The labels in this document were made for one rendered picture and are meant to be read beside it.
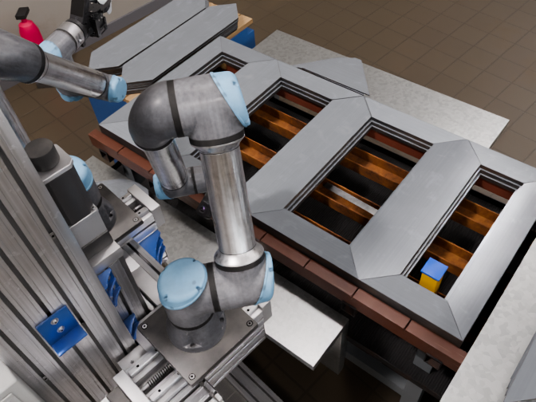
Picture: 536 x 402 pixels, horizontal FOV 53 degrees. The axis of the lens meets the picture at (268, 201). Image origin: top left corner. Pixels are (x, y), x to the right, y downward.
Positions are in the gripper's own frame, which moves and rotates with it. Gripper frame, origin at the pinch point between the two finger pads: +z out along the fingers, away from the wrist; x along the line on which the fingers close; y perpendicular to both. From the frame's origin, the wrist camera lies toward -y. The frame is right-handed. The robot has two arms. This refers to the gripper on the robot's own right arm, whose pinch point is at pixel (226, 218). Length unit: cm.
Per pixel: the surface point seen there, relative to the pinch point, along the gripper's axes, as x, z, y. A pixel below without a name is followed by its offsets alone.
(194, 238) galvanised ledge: 18.2, 23.8, -1.5
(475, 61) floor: 7, 91, 250
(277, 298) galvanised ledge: -22.2, 23.8, -2.9
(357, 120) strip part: -7, 5, 69
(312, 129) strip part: 5, 5, 55
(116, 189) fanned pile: 58, 20, -4
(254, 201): 0.3, 5.4, 14.6
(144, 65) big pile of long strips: 92, 7, 49
